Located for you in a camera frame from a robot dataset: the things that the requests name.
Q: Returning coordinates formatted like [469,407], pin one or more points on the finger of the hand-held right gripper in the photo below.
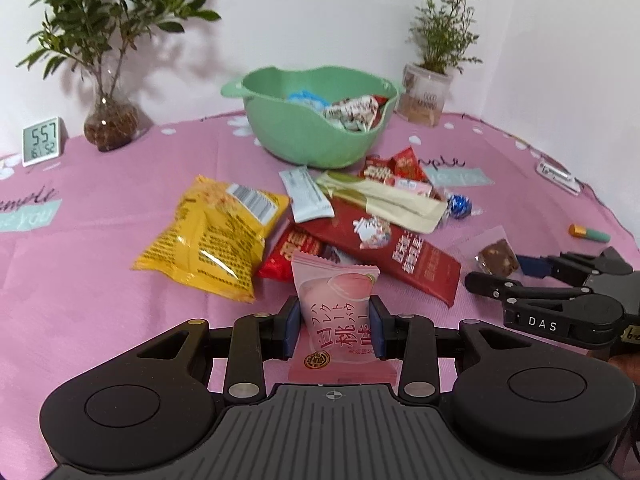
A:
[490,285]
[532,266]

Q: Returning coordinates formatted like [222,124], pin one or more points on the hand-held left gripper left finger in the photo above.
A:
[292,330]

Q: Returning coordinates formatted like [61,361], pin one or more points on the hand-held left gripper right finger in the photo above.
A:
[377,330]

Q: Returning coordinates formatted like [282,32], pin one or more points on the clear brownie packet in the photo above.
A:
[495,255]

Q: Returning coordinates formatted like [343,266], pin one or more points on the pink peach snack packet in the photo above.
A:
[332,305]

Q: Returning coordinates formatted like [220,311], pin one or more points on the red packet with yellow print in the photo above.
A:
[285,255]

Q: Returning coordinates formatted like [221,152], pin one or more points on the long red cartoon packet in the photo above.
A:
[415,260]

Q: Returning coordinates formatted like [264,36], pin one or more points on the dark brown snack packet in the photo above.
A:
[340,255]

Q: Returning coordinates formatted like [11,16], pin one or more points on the blue foil chocolate ball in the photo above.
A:
[459,206]

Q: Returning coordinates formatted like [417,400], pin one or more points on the yellow snack bag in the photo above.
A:
[210,240]

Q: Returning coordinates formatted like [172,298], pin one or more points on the cream and green long packet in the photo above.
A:
[395,207]

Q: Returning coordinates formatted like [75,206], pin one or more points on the grey and white snack packet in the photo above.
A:
[305,195]

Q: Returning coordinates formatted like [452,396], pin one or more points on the small red candy packet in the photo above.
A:
[410,162]

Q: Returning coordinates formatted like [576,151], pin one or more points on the green plastic bowl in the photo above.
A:
[300,135]

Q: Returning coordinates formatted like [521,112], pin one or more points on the red and white patterned bag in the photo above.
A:
[352,112]

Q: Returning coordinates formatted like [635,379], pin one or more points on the blue snack packet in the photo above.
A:
[305,97]

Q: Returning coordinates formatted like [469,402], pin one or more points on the teal and gold tube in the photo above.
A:
[595,234]

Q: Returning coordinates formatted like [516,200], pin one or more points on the small white device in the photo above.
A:
[557,175]

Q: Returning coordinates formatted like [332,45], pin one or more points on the pink printed tablecloth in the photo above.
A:
[125,220]

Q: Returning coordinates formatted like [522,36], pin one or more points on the small plant in labelled jar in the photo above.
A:
[425,92]

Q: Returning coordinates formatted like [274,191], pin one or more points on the leafy plant in glass vase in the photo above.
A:
[110,125]

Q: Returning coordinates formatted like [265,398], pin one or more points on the white digital clock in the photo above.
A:
[44,141]

